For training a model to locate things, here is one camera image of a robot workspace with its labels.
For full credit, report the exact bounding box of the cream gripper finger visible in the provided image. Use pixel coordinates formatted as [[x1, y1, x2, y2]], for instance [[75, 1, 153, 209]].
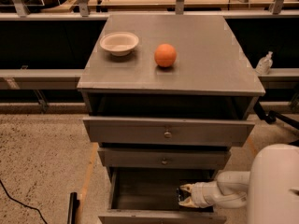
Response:
[[178, 198, 196, 208], [179, 184, 193, 193]]

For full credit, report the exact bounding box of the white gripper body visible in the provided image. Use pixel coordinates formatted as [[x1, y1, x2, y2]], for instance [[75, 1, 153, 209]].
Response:
[[191, 181, 221, 208]]

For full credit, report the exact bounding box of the dark blue rxbar packet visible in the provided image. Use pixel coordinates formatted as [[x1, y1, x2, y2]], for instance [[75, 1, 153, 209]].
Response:
[[176, 188, 184, 203]]

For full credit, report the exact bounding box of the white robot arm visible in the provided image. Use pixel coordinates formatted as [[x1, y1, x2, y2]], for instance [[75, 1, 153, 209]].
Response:
[[178, 144, 299, 224]]

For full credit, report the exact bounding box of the grey open bottom drawer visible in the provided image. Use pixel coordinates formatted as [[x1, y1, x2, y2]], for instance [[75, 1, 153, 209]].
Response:
[[99, 168, 226, 224]]

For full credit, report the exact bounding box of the grey middle drawer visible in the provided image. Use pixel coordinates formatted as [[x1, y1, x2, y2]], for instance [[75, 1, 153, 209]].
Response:
[[99, 147, 230, 170]]

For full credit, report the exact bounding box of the grey drawer cabinet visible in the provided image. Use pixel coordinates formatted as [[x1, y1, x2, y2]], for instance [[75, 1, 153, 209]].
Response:
[[77, 14, 265, 224]]

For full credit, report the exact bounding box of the grey top drawer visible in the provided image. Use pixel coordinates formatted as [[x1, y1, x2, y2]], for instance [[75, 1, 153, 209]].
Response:
[[83, 116, 254, 147]]

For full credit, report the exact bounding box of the black office chair base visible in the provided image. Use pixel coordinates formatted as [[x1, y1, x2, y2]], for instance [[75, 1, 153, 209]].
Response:
[[253, 103, 299, 130]]

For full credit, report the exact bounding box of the orange ball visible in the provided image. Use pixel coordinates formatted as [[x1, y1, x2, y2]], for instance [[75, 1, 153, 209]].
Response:
[[154, 44, 177, 68]]

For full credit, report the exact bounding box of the clear sanitizer bottle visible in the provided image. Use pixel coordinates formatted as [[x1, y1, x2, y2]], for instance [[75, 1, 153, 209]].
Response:
[[255, 51, 273, 75]]

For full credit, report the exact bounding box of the white paper bowl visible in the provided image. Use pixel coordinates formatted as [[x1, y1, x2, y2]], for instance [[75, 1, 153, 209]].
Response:
[[100, 32, 139, 56]]

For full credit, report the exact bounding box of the black floor bracket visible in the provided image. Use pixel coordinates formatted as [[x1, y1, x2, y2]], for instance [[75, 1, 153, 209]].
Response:
[[67, 192, 78, 224]]

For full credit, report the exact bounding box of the black floor cable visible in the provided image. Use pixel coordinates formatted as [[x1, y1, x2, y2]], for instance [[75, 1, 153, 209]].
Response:
[[0, 178, 50, 224]]

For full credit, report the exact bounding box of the metal railing frame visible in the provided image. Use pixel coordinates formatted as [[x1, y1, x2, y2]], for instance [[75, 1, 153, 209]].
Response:
[[0, 0, 299, 21]]

